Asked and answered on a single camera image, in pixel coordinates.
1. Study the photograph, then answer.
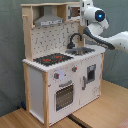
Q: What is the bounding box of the black toy faucet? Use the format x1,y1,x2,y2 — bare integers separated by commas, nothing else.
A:
67,33,82,49

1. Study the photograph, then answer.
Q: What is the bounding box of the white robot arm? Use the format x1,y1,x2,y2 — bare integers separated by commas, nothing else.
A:
80,0,128,54

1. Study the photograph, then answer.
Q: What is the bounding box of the white microwave cabinet door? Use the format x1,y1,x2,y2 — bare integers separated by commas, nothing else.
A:
67,6,80,19

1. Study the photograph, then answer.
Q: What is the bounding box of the red right stove knob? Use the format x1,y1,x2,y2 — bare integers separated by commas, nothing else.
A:
71,66,79,73

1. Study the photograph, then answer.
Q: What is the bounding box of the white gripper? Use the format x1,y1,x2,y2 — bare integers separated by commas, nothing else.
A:
80,0,94,26

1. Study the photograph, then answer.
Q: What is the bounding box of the grey range hood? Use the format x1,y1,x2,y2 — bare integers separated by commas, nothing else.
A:
35,5,64,27

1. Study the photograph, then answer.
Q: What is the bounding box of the grey toy sink basin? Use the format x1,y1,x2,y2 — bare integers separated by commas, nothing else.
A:
65,47,95,56

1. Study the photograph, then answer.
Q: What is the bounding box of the red left stove knob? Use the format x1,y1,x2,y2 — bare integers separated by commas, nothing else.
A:
54,73,60,79

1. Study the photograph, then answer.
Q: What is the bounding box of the wooden toy kitchen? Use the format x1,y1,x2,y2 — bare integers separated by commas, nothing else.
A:
22,2,105,127

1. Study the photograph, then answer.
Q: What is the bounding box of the toy dishwasher door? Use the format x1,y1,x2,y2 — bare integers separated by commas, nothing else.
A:
80,55,102,106

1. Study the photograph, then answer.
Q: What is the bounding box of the red stove knob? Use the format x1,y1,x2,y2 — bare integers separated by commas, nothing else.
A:
54,73,60,79
71,66,79,73

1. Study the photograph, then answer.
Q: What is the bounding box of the toy oven door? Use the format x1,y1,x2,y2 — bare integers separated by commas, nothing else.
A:
56,84,74,111

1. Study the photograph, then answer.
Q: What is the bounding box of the black toy stovetop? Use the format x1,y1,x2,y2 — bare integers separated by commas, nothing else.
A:
34,53,71,66

